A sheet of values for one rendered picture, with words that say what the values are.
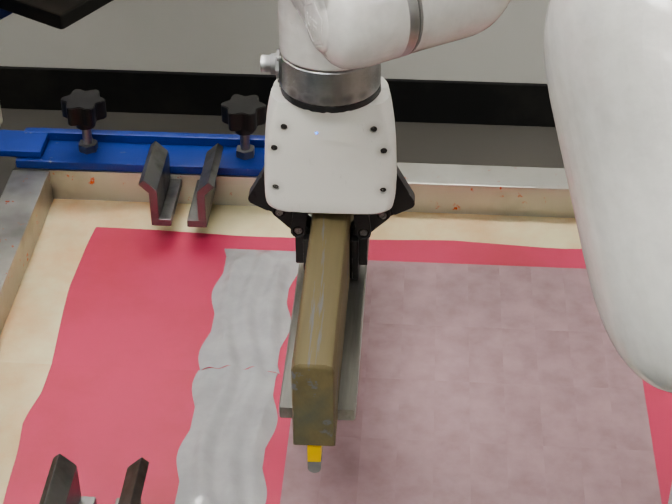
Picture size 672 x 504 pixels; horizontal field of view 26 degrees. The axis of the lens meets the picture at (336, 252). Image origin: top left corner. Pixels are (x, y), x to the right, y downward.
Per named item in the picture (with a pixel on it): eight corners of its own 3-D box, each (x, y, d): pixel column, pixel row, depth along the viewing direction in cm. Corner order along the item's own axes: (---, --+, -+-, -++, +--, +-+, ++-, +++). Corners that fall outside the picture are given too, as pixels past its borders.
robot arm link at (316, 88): (255, 71, 105) (256, 105, 106) (379, 74, 104) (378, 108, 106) (265, 23, 111) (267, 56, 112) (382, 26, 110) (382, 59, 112)
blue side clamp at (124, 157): (317, 193, 152) (316, 136, 148) (313, 221, 148) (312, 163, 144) (33, 183, 154) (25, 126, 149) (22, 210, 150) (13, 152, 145)
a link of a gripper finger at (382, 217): (349, 213, 114) (349, 281, 118) (390, 214, 114) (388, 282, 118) (351, 190, 116) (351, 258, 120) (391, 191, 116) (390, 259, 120)
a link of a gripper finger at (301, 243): (270, 210, 114) (273, 278, 118) (311, 212, 114) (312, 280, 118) (274, 188, 117) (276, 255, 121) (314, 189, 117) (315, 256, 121)
